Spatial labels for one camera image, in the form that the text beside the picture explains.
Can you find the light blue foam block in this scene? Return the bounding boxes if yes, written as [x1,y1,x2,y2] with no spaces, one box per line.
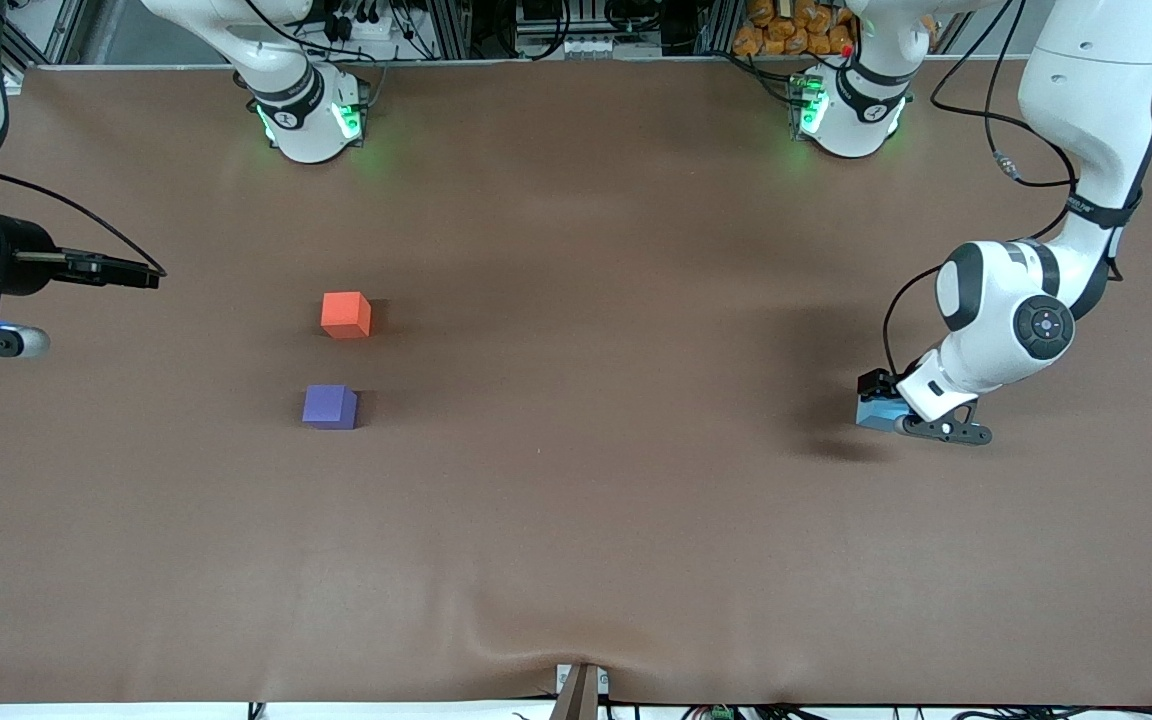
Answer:
[855,396,909,434]

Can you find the brown camera mount post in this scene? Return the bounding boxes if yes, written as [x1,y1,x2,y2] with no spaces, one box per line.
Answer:
[550,662,610,720]

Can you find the purple foam block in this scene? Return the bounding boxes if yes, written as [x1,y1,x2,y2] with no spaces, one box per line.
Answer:
[302,384,359,431]

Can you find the brown table cover sheet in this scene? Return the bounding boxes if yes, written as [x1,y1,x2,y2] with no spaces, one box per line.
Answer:
[0,58,1152,707]

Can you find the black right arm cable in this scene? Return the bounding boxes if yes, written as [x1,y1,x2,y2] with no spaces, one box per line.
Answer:
[0,167,168,277]

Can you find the aluminium frame post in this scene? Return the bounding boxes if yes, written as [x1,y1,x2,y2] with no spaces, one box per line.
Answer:
[430,0,474,60]
[695,0,739,57]

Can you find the pile of orange packets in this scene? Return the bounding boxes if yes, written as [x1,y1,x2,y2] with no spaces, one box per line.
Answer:
[733,0,858,58]

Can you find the silver table edge rail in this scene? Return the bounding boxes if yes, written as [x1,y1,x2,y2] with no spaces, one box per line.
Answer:
[24,53,1027,71]

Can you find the orange foam block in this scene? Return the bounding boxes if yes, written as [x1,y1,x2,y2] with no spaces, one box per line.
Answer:
[320,291,373,340]

